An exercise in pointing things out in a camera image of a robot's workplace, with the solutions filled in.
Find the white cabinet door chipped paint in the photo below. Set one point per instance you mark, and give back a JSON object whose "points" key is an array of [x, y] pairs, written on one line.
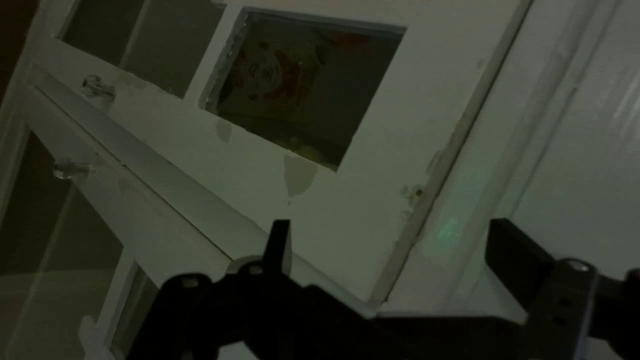
{"points": [[372, 220]]}

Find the orange toy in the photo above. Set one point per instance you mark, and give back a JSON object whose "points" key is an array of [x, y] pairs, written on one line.
{"points": [[272, 66]]}

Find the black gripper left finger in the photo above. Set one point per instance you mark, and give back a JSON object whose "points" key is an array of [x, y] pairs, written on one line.
{"points": [[226, 312]]}

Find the small metal door knob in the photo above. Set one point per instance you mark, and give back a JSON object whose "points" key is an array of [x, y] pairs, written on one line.
{"points": [[100, 86], [68, 170]]}

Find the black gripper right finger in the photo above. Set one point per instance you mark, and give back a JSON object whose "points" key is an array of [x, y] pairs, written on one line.
{"points": [[573, 312]]}

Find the white glass cabinet door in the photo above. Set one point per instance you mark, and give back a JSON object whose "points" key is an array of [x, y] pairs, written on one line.
{"points": [[133, 227]]}

